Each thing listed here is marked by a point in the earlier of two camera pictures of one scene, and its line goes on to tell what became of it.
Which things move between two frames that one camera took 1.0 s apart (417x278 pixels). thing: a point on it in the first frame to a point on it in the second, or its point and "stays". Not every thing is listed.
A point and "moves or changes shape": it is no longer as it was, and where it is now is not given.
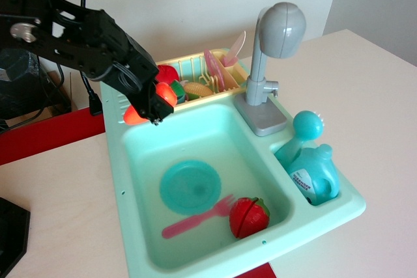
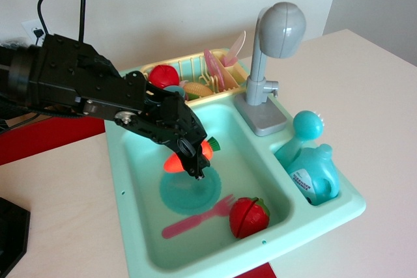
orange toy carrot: [169, 93] moves or changes shape
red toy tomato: [167, 73] stays
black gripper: [109, 53] to [163, 116]
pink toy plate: [214, 68] stays
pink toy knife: [231, 58] stays
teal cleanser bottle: [315, 174] stays
